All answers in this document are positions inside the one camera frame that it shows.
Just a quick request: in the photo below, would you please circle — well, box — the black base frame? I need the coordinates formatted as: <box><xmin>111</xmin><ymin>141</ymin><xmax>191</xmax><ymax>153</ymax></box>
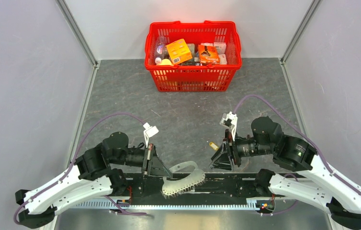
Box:
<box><xmin>109</xmin><ymin>172</ymin><xmax>273</xmax><ymax>207</ymax></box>

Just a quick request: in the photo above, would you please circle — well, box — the right aluminium corner post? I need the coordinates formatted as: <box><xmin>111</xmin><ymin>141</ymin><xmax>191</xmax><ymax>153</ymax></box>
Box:
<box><xmin>280</xmin><ymin>0</ymin><xmax>322</xmax><ymax>64</ymax></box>

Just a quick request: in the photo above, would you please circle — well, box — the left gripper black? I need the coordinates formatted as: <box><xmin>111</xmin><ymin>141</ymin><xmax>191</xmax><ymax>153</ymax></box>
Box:
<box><xmin>111</xmin><ymin>142</ymin><xmax>173</xmax><ymax>177</ymax></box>

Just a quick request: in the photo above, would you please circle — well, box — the white pink box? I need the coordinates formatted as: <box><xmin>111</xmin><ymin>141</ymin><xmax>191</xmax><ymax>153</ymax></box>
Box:
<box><xmin>213</xmin><ymin>42</ymin><xmax>226</xmax><ymax>55</ymax></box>

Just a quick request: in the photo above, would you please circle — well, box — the red shopping basket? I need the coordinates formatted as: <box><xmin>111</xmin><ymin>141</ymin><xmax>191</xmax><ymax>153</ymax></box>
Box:
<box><xmin>144</xmin><ymin>21</ymin><xmax>242</xmax><ymax>92</ymax></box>

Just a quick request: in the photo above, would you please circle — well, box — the orange black package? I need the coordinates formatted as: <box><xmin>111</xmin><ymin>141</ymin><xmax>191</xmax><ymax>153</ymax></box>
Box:
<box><xmin>198</xmin><ymin>45</ymin><xmax>220</xmax><ymax>65</ymax></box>

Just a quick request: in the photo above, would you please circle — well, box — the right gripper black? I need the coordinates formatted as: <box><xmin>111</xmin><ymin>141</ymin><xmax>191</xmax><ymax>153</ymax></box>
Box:
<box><xmin>208</xmin><ymin>128</ymin><xmax>274</xmax><ymax>171</ymax></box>

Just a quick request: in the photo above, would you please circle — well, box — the yellow round item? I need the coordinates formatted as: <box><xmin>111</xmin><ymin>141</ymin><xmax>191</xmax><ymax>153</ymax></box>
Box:
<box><xmin>159</xmin><ymin>59</ymin><xmax>174</xmax><ymax>66</ymax></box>

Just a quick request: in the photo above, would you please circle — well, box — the yellow key tag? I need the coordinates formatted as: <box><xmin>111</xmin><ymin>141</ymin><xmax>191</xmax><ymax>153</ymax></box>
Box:
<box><xmin>209</xmin><ymin>142</ymin><xmax>218</xmax><ymax>150</ymax></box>

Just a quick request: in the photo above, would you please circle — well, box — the left aluminium corner post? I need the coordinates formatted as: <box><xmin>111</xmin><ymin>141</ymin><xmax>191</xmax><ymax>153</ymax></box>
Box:
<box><xmin>56</xmin><ymin>0</ymin><xmax>98</xmax><ymax>67</ymax></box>

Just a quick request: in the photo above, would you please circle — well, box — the aluminium corner post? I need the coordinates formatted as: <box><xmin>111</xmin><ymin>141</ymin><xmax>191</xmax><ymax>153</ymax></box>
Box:
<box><xmin>280</xmin><ymin>0</ymin><xmax>322</xmax><ymax>64</ymax></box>
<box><xmin>56</xmin><ymin>0</ymin><xmax>98</xmax><ymax>67</ymax></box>

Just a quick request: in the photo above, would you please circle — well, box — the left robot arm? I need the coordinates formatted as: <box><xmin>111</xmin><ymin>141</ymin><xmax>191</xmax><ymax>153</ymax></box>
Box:
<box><xmin>15</xmin><ymin>132</ymin><xmax>172</xmax><ymax>229</ymax></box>

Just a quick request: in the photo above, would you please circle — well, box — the purple cable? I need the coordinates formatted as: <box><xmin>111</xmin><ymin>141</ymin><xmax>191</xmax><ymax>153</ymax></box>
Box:
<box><xmin>233</xmin><ymin>94</ymin><xmax>361</xmax><ymax>230</ymax></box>
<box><xmin>13</xmin><ymin>112</ymin><xmax>146</xmax><ymax>226</ymax></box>

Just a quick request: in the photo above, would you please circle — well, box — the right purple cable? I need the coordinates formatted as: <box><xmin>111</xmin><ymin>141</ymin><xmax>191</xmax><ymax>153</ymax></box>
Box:
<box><xmin>233</xmin><ymin>94</ymin><xmax>361</xmax><ymax>230</ymax></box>

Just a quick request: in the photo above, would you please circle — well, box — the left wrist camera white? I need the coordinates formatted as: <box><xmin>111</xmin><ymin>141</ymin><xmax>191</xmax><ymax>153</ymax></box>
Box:
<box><xmin>143</xmin><ymin>122</ymin><xmax>159</xmax><ymax>146</ymax></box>

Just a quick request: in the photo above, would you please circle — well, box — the white slotted cable duct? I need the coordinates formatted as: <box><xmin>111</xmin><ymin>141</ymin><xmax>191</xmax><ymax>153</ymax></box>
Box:
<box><xmin>70</xmin><ymin>197</ymin><xmax>271</xmax><ymax>212</ymax></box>

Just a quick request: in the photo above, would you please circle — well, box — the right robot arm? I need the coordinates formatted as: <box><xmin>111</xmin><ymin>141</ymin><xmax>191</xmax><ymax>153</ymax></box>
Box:
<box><xmin>210</xmin><ymin>113</ymin><xmax>361</xmax><ymax>230</ymax></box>

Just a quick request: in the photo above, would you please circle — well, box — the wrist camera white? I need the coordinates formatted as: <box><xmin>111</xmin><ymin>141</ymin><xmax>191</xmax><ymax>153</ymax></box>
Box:
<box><xmin>143</xmin><ymin>122</ymin><xmax>159</xmax><ymax>146</ymax></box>
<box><xmin>219</xmin><ymin>111</ymin><xmax>238</xmax><ymax>141</ymax></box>

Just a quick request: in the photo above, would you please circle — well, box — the orange box left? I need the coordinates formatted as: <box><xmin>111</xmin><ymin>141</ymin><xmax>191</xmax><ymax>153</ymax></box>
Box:
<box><xmin>166</xmin><ymin>38</ymin><xmax>192</xmax><ymax>65</ymax></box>

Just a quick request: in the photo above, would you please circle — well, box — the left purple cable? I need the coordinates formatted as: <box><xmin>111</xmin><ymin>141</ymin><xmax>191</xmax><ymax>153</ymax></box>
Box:
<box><xmin>13</xmin><ymin>112</ymin><xmax>146</xmax><ymax>226</ymax></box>

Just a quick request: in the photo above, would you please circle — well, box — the clear plastic bottle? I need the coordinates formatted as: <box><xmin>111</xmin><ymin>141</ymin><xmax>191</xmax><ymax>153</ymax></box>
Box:
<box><xmin>154</xmin><ymin>36</ymin><xmax>169</xmax><ymax>65</ymax></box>

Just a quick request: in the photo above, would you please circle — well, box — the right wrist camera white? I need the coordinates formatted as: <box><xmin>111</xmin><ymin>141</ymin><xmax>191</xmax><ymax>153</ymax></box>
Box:
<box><xmin>219</xmin><ymin>111</ymin><xmax>238</xmax><ymax>141</ymax></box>

